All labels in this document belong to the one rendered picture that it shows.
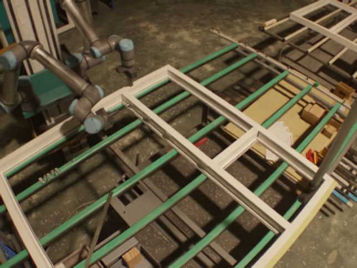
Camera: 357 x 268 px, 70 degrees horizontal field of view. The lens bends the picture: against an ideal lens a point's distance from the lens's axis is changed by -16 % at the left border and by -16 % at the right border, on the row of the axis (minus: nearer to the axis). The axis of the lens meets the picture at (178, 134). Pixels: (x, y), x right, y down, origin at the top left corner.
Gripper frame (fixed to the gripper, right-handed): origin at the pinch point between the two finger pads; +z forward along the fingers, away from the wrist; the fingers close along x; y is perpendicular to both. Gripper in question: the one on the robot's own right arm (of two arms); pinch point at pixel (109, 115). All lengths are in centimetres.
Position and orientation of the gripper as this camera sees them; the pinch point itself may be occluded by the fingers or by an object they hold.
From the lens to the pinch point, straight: 191.5
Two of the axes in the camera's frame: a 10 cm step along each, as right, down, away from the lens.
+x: -4.7, -8.6, -1.7
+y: 8.8, -4.5, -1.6
